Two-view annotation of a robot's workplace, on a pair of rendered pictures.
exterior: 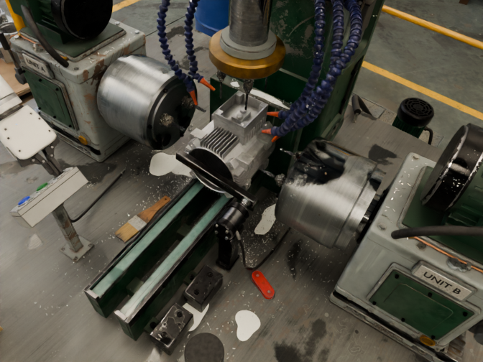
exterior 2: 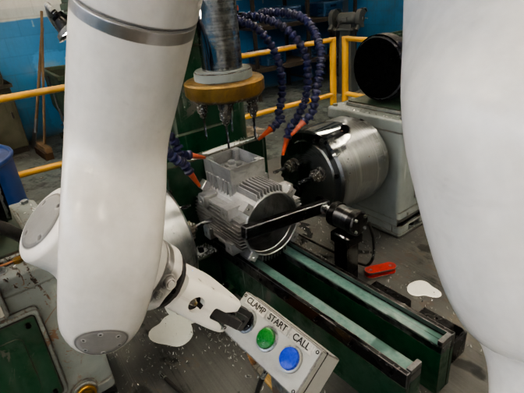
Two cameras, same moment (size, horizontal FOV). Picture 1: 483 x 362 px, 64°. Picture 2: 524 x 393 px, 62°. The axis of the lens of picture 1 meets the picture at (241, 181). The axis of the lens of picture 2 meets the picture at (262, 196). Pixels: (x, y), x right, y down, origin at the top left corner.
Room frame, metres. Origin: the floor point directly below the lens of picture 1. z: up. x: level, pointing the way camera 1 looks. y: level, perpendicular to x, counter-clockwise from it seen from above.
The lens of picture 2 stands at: (0.33, 0.89, 1.52)
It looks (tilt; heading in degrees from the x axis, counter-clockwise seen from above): 26 degrees down; 296
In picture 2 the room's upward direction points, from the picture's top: 5 degrees counter-clockwise
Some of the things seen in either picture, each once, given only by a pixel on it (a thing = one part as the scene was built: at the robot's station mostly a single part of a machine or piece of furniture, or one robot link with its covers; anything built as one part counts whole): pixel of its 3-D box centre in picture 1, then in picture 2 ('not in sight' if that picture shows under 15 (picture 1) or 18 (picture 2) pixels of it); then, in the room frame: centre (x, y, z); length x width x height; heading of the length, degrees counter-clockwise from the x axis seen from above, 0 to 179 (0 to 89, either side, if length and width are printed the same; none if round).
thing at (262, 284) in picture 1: (262, 284); (380, 270); (0.48, -0.09, 0.81); 0.09 x 0.03 x 0.02; 38
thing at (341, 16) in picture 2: not in sight; (347, 51); (1.91, -5.42, 0.56); 0.46 x 0.36 x 1.13; 167
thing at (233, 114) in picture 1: (240, 118); (235, 171); (0.82, 0.02, 1.11); 0.12 x 0.11 x 0.07; 151
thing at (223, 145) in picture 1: (231, 150); (247, 210); (0.79, 0.04, 1.02); 0.20 x 0.19 x 0.19; 151
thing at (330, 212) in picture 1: (338, 198); (339, 162); (0.63, -0.25, 1.04); 0.41 x 0.25 x 0.25; 62
